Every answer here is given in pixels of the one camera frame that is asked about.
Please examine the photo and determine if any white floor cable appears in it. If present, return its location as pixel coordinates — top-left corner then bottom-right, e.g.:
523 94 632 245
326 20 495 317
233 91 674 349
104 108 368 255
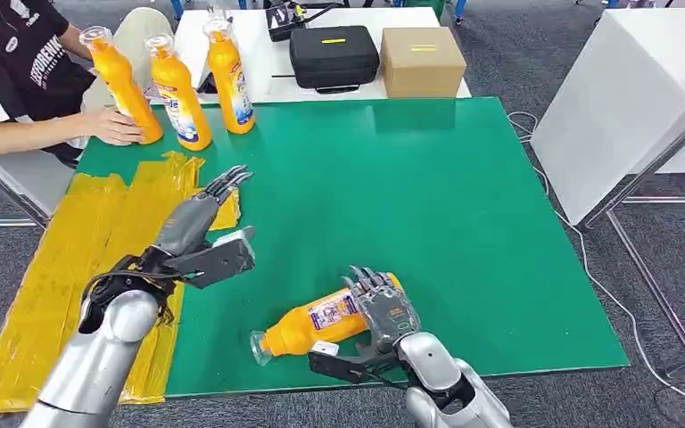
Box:
507 111 685 416

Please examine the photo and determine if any black carry case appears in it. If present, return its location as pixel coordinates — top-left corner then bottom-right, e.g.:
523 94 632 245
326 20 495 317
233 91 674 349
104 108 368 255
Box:
288 25 381 95

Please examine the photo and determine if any white desk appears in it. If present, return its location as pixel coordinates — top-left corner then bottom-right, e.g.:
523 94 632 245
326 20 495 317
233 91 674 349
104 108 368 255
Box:
150 6 473 106

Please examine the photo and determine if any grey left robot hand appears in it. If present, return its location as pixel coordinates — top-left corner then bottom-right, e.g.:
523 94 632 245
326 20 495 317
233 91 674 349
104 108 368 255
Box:
153 165 254 259

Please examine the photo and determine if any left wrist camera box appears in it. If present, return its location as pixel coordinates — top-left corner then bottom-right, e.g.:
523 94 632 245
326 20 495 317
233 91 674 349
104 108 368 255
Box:
165 226 257 291

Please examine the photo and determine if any black device with cables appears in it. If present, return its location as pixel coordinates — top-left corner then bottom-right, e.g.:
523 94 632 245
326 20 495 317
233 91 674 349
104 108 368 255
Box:
264 0 343 44

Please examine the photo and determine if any large white table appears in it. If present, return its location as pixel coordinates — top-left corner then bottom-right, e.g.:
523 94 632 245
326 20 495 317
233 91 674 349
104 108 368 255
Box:
530 8 685 226

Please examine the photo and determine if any brown cardboard box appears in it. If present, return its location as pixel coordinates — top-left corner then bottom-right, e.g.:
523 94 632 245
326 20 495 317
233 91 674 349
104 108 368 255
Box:
380 26 467 99

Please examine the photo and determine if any orange detergent bottle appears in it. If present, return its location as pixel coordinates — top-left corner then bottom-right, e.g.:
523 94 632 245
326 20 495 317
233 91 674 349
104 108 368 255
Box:
79 26 165 146
249 272 404 367
202 17 256 136
144 33 214 152

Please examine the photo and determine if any person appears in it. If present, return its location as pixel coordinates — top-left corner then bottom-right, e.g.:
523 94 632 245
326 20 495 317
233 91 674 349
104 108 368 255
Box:
0 0 175 169

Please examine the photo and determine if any steel table frame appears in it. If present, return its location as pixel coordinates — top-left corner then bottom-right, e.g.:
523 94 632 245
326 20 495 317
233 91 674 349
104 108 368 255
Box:
575 78 685 379

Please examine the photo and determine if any person's right hand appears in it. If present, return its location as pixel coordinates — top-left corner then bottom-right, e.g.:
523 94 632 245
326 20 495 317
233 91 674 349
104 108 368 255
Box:
82 108 145 147

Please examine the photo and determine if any green table mat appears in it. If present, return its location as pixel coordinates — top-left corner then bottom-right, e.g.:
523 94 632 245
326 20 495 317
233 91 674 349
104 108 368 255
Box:
75 97 631 398

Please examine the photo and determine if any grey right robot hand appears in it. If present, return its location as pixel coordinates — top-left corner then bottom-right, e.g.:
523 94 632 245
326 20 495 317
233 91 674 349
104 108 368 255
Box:
342 266 422 357

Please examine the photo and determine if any yellow plastic sheet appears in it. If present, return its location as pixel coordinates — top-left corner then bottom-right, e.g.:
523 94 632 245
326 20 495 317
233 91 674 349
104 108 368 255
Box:
0 151 242 415

